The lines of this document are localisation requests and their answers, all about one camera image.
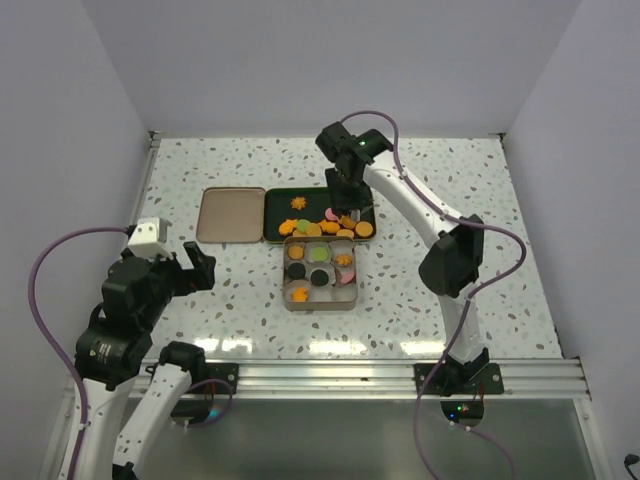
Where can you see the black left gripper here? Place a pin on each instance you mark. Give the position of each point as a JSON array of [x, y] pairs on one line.
[[202, 265]]

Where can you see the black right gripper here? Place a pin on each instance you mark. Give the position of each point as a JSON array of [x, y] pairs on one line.
[[340, 201]]

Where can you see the metal tongs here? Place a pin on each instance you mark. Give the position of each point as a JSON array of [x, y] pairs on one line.
[[365, 213]]

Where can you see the orange swirl star cookie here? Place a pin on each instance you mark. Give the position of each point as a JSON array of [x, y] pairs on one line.
[[298, 203]]

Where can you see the gold tin lid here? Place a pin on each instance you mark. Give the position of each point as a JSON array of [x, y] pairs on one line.
[[231, 215]]

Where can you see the green macaron cookie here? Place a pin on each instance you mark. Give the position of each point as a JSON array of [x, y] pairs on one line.
[[320, 254]]

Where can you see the orange round flower cookie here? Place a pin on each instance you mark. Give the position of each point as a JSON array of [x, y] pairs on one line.
[[296, 252]]

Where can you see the gold cookie tin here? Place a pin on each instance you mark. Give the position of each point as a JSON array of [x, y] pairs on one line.
[[321, 275]]

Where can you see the black sandwich cookie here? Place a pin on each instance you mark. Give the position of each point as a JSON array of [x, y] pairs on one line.
[[296, 271], [319, 278]]

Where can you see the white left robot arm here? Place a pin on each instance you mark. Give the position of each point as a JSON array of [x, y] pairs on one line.
[[109, 355]]

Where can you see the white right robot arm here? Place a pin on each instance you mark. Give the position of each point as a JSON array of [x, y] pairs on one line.
[[450, 269]]

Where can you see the orange flower shaped cookie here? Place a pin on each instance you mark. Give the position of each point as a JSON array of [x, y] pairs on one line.
[[347, 222]]

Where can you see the tan dotted cookie right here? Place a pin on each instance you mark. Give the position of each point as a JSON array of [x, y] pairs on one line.
[[364, 229]]

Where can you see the tan dotted round cookie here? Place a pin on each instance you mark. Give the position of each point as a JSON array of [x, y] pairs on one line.
[[313, 230]]

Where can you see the green cookie under black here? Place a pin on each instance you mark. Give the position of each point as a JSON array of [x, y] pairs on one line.
[[302, 225]]

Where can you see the dark green tray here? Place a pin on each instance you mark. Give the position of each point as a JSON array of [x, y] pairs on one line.
[[277, 209]]

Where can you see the white paper cupcake liners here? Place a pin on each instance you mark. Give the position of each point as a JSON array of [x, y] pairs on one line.
[[325, 295]]

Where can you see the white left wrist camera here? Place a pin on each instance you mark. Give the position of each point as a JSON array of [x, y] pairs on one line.
[[148, 239]]

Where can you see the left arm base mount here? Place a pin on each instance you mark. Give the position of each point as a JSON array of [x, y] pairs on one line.
[[226, 377]]

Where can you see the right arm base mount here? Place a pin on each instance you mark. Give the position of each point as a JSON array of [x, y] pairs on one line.
[[447, 383]]

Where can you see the aluminium front rail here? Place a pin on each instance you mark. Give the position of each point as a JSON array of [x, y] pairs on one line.
[[399, 380]]

